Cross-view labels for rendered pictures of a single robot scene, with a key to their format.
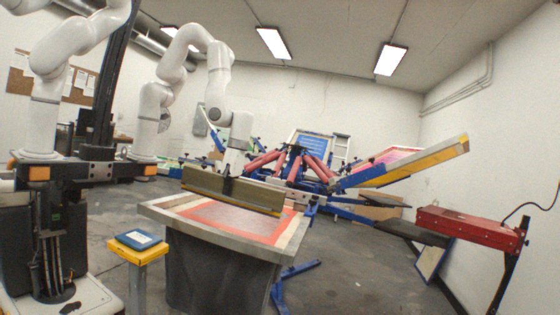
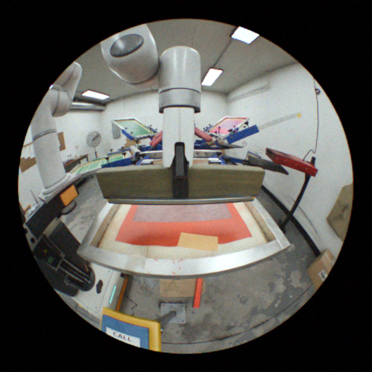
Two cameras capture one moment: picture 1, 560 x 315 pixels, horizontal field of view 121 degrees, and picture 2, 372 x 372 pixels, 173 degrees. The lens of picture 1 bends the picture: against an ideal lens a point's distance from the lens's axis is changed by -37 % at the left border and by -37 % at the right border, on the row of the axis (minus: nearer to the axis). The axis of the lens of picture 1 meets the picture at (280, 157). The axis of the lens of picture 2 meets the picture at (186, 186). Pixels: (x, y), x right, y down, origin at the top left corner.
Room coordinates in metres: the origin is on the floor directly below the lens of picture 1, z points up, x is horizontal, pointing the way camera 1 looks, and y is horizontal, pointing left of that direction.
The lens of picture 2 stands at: (0.69, 0.20, 1.22)
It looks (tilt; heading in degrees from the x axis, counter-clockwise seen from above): 30 degrees down; 345
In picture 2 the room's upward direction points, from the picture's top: straight up
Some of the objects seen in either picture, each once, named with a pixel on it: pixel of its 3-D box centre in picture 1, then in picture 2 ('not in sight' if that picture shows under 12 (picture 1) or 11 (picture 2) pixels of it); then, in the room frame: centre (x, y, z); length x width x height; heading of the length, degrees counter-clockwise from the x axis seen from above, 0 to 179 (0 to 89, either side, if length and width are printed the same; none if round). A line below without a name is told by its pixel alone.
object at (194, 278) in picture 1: (210, 282); not in sight; (0.85, 0.17, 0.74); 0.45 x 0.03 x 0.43; 78
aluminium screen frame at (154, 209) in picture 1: (246, 210); (181, 184); (1.13, 0.10, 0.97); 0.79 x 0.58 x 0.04; 168
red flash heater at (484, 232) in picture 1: (468, 226); (291, 160); (1.21, -1.17, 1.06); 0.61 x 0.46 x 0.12; 48
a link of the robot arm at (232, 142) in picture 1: (239, 144); (179, 102); (0.91, 0.15, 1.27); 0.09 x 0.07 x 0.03; 168
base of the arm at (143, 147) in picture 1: (142, 137); (48, 162); (0.96, 0.57, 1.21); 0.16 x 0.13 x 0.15; 71
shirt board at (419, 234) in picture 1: (356, 216); (230, 158); (1.71, -0.62, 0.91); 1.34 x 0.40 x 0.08; 48
